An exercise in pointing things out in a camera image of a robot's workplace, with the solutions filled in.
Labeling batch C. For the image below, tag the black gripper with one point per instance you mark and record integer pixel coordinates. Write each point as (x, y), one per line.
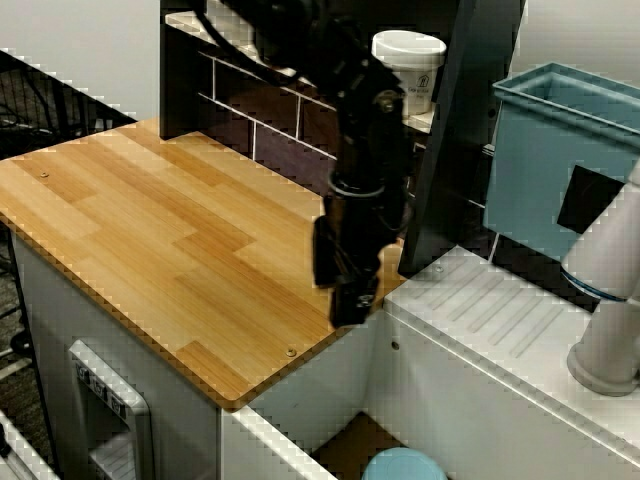
(365, 235)

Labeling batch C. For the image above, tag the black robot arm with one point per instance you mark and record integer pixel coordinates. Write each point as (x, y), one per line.
(370, 140)

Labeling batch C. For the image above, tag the white toy kitchen cabinet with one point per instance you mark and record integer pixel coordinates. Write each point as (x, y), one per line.
(450, 375)

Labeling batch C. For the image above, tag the dark tile backsplash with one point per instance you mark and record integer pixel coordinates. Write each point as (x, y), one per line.
(280, 130)

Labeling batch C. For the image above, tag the teal plastic bin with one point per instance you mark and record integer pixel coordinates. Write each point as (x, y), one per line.
(530, 175)

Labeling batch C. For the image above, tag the grey oven door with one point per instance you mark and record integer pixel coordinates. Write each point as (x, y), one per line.
(135, 415)

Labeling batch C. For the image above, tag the dark side panel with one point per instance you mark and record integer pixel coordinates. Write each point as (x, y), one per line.
(177, 90)

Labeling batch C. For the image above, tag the black square patch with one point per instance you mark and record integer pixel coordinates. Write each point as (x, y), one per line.
(587, 200)

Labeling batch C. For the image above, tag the dark vertical post panel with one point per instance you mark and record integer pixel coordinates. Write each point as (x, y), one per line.
(465, 125)

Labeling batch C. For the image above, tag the silver metal rail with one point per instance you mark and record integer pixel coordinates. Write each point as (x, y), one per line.
(15, 450)

